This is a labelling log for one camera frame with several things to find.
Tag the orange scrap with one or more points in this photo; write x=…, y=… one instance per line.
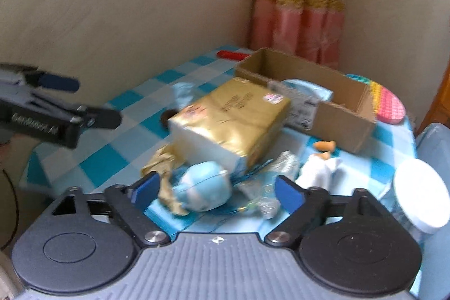
x=325, y=145

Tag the gold tissue pack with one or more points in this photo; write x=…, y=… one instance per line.
x=232, y=117

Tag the rainbow bubble pop mat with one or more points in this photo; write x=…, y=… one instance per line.
x=388, y=105

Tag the blue face mask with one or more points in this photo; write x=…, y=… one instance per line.
x=309, y=89

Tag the silver wrapper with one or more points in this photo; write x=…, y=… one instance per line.
x=274, y=173

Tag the dark round object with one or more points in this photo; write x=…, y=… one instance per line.
x=165, y=119

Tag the crumpled gold paper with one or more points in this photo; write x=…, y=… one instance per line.
x=165, y=163

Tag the light blue patterned wrapper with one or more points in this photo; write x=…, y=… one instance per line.
x=184, y=92

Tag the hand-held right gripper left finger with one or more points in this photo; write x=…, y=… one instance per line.
x=146, y=188

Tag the light blue plush toy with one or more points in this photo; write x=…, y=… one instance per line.
x=205, y=185

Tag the pink curtain with gold band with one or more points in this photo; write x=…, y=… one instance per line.
x=298, y=4

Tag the orange wooden furniture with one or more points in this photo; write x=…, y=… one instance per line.
x=437, y=103

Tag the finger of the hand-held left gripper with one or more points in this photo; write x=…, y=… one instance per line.
x=59, y=82
x=102, y=118

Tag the jar with white lid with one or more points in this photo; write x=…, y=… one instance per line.
x=418, y=191

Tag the light blue bag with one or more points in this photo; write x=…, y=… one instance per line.
x=436, y=145

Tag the white cloth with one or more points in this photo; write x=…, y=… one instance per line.
x=318, y=171

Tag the cardboard box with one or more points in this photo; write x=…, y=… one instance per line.
x=337, y=117

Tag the blue checked tablecloth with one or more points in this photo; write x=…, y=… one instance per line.
x=116, y=145

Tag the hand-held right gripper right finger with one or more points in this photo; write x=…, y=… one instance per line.
x=286, y=191

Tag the red folding fan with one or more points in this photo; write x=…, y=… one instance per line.
x=232, y=55

